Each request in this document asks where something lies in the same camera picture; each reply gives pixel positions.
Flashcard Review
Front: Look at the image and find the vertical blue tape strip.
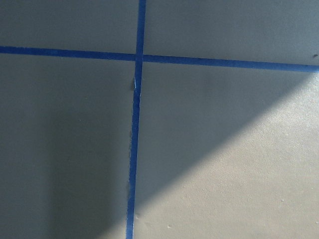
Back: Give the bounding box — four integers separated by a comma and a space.
126, 0, 146, 239

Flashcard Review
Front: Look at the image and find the horizontal blue tape strip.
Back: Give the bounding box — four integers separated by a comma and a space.
0, 46, 319, 73

